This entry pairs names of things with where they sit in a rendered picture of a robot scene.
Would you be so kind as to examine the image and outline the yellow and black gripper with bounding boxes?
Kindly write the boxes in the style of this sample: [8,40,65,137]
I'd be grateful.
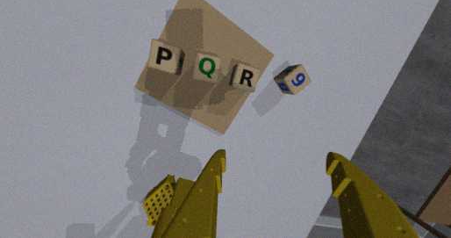
[161,149,419,238]

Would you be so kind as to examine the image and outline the tan flat mat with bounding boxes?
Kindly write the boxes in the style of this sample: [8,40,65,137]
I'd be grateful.
[134,0,274,134]

